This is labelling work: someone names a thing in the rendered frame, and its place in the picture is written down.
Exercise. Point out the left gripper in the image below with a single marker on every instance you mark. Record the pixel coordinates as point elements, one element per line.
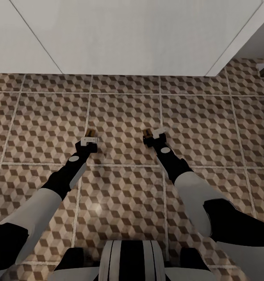
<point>90,148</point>

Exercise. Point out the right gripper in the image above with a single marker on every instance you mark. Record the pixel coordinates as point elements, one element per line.
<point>151,142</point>

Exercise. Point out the mousetrap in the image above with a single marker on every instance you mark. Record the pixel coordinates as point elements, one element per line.
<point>147,133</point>
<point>90,133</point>

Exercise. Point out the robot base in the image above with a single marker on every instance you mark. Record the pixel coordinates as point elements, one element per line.
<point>192,268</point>

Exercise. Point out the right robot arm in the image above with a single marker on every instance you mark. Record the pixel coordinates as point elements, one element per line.
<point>213,215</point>

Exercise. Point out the furniture sink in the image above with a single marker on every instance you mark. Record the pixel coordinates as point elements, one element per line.
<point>124,37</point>

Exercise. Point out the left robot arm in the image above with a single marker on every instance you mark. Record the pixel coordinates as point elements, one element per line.
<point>22,229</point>

